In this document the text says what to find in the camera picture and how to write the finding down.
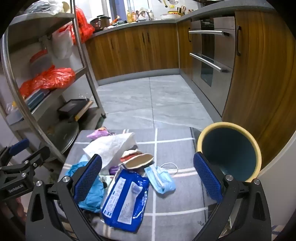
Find flat red plastic bag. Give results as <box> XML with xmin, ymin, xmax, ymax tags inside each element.
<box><xmin>20</xmin><ymin>65</ymin><xmax>76</xmax><ymax>98</ymax></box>

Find grey checked mat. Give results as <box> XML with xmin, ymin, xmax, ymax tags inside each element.
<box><xmin>55</xmin><ymin>127</ymin><xmax>232</xmax><ymax>241</ymax></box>

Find dark rice cooker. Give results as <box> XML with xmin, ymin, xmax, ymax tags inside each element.
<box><xmin>90</xmin><ymin>15</ymin><xmax>111</xmax><ymax>32</ymax></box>

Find yellow-rimmed teal bin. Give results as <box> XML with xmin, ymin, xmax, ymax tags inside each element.
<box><xmin>196</xmin><ymin>122</ymin><xmax>262</xmax><ymax>183</ymax></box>

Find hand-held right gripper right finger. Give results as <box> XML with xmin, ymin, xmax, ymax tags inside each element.
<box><xmin>193</xmin><ymin>152</ymin><xmax>272</xmax><ymax>241</ymax></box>

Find large red plastic bag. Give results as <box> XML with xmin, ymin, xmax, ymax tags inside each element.
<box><xmin>59</xmin><ymin>6</ymin><xmax>95</xmax><ymax>44</ymax></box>

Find red and white cloth scrap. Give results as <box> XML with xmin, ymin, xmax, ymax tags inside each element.
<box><xmin>120</xmin><ymin>149</ymin><xmax>144</xmax><ymax>163</ymax></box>

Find black tray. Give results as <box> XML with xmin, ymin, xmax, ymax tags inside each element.
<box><xmin>57</xmin><ymin>99</ymin><xmax>89</xmax><ymax>120</ymax></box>

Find white crumpled paper tissue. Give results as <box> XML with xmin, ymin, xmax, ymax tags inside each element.
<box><xmin>83</xmin><ymin>132</ymin><xmax>138</xmax><ymax>173</ymax></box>

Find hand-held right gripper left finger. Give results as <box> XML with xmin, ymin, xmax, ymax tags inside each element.
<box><xmin>25</xmin><ymin>153</ymin><xmax>103</xmax><ymax>241</ymax></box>

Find white plastic bag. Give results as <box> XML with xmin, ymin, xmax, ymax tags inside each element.
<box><xmin>51</xmin><ymin>28</ymin><xmax>73</xmax><ymax>59</ymax></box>

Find yellow oil bottles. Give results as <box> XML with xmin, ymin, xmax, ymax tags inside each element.
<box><xmin>126</xmin><ymin>10</ymin><xmax>137</xmax><ymax>24</ymax></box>

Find wooden cutting board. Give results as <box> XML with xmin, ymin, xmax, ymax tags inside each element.
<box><xmin>76</xmin><ymin>100</ymin><xmax>94</xmax><ymax>121</ymax></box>

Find clear plastic bag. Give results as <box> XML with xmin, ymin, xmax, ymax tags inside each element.
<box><xmin>24</xmin><ymin>0</ymin><xmax>70</xmax><ymax>14</ymax></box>

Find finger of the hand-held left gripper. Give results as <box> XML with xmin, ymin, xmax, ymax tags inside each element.
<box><xmin>22</xmin><ymin>146</ymin><xmax>51</xmax><ymax>172</ymax></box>
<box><xmin>0</xmin><ymin>138</ymin><xmax>30</xmax><ymax>166</ymax></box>

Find clear container with red lid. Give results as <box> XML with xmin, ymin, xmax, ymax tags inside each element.
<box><xmin>29</xmin><ymin>50</ymin><xmax>52</xmax><ymax>75</ymax></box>

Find blue wet wipe packet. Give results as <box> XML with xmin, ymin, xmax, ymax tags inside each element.
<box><xmin>101</xmin><ymin>167</ymin><xmax>150</xmax><ymax>233</ymax></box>

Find purple swirl-print candy wrapper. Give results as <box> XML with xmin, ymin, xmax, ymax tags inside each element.
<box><xmin>87</xmin><ymin>127</ymin><xmax>116</xmax><ymax>140</ymax></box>

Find blue face mask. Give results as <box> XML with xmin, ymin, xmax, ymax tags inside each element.
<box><xmin>144</xmin><ymin>162</ymin><xmax>179</xmax><ymax>194</ymax></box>

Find narrow wooden base cabinet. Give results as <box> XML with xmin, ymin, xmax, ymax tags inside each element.
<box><xmin>178</xmin><ymin>20</ymin><xmax>193</xmax><ymax>79</ymax></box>

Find black pan with lid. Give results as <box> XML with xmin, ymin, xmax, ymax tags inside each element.
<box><xmin>38</xmin><ymin>120</ymin><xmax>80</xmax><ymax>160</ymax></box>

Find metal shelf rack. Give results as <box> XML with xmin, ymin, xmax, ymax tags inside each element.
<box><xmin>0</xmin><ymin>0</ymin><xmax>107</xmax><ymax>163</ymax></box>

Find stainless steel oven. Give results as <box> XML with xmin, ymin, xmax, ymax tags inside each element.
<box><xmin>188</xmin><ymin>16</ymin><xmax>236</xmax><ymax>116</ymax></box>

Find stack of blue boxes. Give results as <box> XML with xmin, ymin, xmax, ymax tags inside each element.
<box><xmin>24</xmin><ymin>89</ymin><xmax>50</xmax><ymax>109</ymax></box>

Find beige oval insole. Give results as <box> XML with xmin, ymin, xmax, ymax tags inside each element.
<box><xmin>125</xmin><ymin>153</ymin><xmax>154</xmax><ymax>170</ymax></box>

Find wide wooden base cabinet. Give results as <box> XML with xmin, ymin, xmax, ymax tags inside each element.
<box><xmin>85</xmin><ymin>22</ymin><xmax>179</xmax><ymax>81</ymax></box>

